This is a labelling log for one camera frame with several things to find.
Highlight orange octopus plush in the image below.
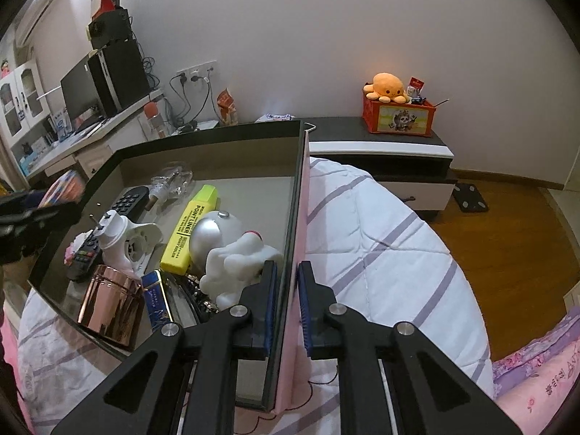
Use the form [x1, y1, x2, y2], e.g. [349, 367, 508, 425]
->
[365, 72, 411, 103]

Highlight white plug adapter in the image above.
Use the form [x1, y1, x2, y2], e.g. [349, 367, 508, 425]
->
[93, 211, 164, 277]

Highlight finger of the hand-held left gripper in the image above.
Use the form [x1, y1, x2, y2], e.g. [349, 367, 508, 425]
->
[22, 200, 83, 236]

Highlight rose gold tin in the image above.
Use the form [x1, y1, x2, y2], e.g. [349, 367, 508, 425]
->
[77, 264, 146, 352]

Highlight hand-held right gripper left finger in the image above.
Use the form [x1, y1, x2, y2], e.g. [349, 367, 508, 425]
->
[50, 260, 278, 435]

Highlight yellow highlighter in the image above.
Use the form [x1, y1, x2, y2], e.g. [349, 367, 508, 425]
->
[160, 184, 221, 276]

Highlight white desk with drawers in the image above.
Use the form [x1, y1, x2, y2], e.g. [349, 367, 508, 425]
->
[18, 88, 164, 191]

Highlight black remote control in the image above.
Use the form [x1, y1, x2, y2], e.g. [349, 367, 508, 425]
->
[67, 186, 150, 282]

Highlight colourful printed object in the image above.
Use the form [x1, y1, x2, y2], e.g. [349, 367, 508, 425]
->
[41, 170, 87, 209]

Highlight black computer tower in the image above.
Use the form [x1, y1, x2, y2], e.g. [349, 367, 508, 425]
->
[88, 38, 151, 119]

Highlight black floor scale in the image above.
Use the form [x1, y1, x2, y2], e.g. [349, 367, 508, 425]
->
[454, 181, 490, 215]

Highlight white silver dome toy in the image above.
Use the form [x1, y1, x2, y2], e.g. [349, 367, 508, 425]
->
[188, 211, 248, 277]

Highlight red printed crate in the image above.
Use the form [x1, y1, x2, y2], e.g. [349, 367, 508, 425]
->
[361, 88, 436, 136]

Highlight white air conditioner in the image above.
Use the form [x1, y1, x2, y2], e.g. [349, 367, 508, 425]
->
[13, 0, 66, 48]

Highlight black beaded bracelet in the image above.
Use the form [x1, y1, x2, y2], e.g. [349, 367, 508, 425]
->
[186, 274, 223, 314]

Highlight white wall socket strip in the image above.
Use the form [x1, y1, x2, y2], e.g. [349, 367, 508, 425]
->
[176, 60, 218, 83]

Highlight pink cloth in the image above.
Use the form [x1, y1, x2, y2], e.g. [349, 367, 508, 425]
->
[0, 303, 37, 435]

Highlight black computer monitor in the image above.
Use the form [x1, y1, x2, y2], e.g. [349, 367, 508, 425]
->
[60, 53, 107, 123]

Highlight pink storage box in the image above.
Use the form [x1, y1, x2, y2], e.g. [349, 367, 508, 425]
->
[27, 120, 313, 413]

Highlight orange snack bag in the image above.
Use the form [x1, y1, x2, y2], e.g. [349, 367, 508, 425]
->
[216, 87, 239, 127]

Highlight white animal figurine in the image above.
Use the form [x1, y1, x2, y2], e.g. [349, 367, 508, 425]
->
[199, 230, 284, 309]

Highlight blue white box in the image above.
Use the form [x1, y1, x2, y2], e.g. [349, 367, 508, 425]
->
[54, 111, 73, 141]

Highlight pink printed blanket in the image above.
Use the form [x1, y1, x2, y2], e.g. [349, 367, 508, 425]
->
[492, 306, 580, 435]

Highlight black and white low cabinet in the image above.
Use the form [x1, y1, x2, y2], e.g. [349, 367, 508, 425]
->
[254, 117, 455, 223]

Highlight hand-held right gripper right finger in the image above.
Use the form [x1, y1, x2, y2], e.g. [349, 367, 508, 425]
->
[297, 260, 522, 435]

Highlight black speaker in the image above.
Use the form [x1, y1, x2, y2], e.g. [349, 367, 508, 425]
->
[87, 7, 135, 50]

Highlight blue small packet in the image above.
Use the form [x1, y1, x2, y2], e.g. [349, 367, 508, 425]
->
[141, 269, 175, 331]

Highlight white glass-door cabinet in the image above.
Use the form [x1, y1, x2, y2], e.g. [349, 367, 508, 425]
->
[0, 59, 50, 150]

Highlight clear plastic bag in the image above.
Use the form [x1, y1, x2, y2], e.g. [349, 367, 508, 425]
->
[147, 163, 195, 211]

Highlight red cardboard box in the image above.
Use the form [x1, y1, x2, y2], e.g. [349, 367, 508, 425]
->
[88, 0, 121, 21]

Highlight black power cables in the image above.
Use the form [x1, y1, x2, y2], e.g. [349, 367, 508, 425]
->
[170, 70, 216, 128]

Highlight clear bottle with orange cap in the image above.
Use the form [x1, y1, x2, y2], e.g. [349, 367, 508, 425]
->
[142, 101, 166, 140]

